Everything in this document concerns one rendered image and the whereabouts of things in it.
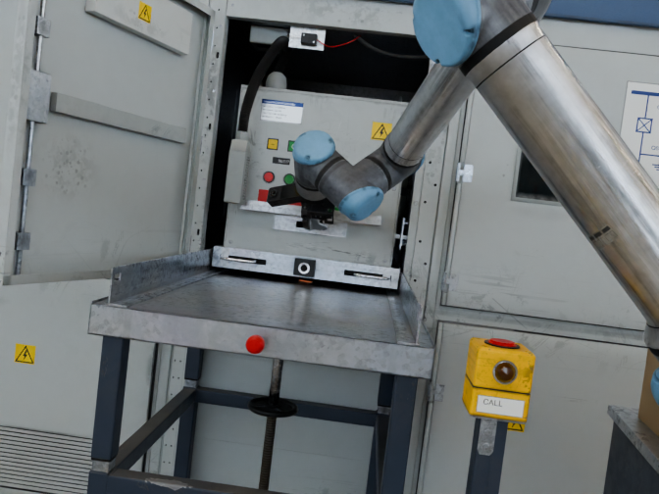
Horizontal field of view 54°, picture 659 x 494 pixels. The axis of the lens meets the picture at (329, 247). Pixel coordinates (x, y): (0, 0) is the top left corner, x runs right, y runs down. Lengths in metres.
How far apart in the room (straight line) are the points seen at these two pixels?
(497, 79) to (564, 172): 0.15
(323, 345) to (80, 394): 1.04
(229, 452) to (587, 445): 1.00
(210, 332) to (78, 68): 0.69
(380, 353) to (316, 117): 0.91
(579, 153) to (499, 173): 0.94
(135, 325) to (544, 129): 0.76
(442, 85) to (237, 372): 1.06
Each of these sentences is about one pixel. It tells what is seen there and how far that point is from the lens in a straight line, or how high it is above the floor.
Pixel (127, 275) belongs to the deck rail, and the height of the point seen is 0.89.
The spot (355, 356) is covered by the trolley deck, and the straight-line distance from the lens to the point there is 1.15.
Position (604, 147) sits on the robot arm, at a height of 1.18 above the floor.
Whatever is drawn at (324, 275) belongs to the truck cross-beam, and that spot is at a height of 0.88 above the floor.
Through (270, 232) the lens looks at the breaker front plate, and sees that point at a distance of 1.87.
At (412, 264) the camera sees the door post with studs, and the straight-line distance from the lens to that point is 1.81.
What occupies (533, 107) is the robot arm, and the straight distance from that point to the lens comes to 0.88.
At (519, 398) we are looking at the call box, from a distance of 0.95.
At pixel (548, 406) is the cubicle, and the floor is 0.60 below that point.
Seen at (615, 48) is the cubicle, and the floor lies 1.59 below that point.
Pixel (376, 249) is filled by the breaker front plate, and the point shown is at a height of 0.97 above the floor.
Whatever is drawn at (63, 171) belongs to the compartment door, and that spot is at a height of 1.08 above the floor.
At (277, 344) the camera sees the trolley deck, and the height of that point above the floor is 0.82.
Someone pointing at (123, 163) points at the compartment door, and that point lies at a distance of 1.67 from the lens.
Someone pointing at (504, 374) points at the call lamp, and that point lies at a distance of 0.92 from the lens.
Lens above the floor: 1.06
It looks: 3 degrees down
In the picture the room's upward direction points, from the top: 7 degrees clockwise
